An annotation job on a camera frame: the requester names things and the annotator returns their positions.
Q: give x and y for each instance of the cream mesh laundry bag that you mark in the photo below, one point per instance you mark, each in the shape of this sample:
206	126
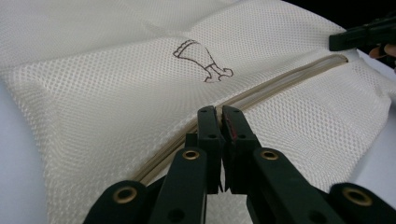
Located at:
93	93

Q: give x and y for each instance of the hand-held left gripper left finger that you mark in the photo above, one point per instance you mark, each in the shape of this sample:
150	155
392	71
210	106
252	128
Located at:
207	146

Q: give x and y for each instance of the white table mat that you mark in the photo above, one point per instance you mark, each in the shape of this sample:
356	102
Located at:
15	174

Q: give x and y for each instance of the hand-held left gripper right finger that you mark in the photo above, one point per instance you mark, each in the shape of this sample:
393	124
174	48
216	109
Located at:
241	146

